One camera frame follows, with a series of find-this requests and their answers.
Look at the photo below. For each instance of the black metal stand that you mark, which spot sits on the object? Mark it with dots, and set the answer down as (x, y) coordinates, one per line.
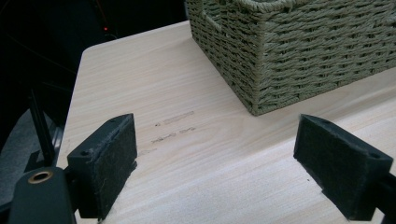
(42, 133)

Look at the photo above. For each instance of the green woven basket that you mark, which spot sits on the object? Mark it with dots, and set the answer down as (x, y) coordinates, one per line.
(289, 49)

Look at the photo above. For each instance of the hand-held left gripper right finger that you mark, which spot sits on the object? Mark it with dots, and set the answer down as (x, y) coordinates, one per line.
(339, 165)

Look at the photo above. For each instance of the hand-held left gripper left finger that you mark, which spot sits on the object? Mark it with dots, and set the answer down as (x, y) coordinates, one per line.
(106, 165)

